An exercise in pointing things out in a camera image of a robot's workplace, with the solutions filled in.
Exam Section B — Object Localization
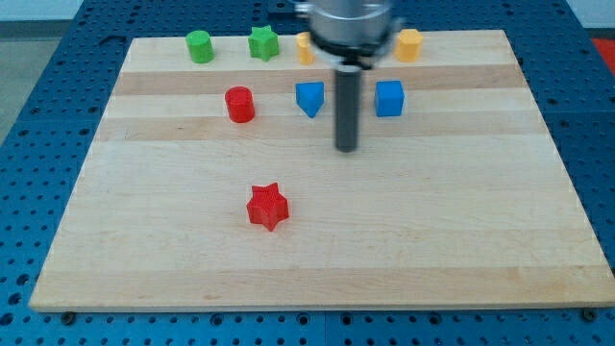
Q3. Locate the blue cube block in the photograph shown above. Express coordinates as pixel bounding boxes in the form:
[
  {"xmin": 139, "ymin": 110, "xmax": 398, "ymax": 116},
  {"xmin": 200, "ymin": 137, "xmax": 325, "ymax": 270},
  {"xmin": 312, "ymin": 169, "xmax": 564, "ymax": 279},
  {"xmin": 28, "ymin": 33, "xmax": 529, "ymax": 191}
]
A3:
[{"xmin": 374, "ymin": 80, "xmax": 405, "ymax": 117}]

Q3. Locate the light wooden board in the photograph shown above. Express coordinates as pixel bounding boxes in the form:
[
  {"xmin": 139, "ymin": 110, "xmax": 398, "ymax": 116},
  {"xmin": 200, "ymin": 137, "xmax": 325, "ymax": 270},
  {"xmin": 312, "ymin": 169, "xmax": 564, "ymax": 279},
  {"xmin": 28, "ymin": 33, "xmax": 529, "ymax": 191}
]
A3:
[{"xmin": 30, "ymin": 30, "xmax": 614, "ymax": 312}]

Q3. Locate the yellow hexagon block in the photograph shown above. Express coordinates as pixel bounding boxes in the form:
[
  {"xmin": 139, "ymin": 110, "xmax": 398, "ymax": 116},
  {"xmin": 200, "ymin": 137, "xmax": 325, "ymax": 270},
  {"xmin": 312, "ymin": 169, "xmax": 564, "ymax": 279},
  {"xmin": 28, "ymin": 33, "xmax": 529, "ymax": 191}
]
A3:
[{"xmin": 393, "ymin": 29, "xmax": 423, "ymax": 62}]

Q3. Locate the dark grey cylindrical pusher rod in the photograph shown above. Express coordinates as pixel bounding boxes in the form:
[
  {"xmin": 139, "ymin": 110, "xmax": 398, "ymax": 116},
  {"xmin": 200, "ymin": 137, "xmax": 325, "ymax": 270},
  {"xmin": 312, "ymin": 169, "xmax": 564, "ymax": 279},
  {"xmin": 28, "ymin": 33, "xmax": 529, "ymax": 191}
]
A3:
[{"xmin": 334, "ymin": 65, "xmax": 361, "ymax": 153}]

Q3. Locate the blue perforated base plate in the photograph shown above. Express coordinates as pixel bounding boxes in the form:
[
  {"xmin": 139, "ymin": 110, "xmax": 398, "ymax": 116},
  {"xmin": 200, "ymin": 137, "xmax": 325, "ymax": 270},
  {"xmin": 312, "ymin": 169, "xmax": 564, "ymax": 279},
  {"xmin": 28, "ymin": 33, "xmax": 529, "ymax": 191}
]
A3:
[{"xmin": 1, "ymin": 1, "xmax": 614, "ymax": 345}]

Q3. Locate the green star block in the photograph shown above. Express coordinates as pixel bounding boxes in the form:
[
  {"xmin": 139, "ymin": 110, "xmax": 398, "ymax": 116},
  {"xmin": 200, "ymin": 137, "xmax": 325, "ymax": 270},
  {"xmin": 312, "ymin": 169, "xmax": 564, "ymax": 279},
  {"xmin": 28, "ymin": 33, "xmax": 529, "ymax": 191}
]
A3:
[{"xmin": 248, "ymin": 25, "xmax": 280, "ymax": 62}]

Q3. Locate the red star block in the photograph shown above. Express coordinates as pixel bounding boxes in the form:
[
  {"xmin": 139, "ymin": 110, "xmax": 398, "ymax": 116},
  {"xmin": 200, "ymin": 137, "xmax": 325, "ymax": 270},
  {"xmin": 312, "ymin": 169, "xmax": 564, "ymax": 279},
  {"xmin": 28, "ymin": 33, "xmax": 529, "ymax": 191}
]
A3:
[{"xmin": 246, "ymin": 183, "xmax": 289, "ymax": 232}]

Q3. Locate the blue triangle block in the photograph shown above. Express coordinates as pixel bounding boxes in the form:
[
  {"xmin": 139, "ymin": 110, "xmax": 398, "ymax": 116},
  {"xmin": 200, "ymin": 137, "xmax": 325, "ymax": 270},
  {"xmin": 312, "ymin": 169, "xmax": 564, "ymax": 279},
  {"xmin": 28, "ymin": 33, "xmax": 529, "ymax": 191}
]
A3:
[{"xmin": 295, "ymin": 82, "xmax": 325, "ymax": 118}]

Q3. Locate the yellow block behind arm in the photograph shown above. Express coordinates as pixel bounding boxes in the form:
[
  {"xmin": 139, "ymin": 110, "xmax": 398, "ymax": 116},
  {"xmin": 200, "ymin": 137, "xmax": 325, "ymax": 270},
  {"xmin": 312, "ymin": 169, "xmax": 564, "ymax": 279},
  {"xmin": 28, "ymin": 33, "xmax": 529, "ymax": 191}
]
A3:
[{"xmin": 296, "ymin": 32, "xmax": 315, "ymax": 65}]

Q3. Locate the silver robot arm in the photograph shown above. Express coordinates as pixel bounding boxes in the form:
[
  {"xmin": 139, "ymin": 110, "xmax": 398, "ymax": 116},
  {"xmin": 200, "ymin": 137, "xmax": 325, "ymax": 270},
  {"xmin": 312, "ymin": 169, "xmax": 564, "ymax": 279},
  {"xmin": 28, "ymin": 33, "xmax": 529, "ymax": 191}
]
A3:
[{"xmin": 294, "ymin": 0, "xmax": 404, "ymax": 153}]

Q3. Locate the red cylinder block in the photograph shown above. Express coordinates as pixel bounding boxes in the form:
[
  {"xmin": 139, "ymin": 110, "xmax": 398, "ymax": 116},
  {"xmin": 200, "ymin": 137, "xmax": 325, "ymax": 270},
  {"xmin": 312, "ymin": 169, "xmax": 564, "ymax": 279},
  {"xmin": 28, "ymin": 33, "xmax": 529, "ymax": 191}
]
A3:
[{"xmin": 225, "ymin": 86, "xmax": 256, "ymax": 123}]

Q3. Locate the green cylinder block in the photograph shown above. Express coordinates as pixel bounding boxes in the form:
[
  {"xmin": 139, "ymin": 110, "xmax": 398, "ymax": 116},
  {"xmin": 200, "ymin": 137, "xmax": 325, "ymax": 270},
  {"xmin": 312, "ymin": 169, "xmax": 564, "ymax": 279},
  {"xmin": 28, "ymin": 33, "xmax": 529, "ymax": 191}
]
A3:
[{"xmin": 185, "ymin": 30, "xmax": 215, "ymax": 63}]

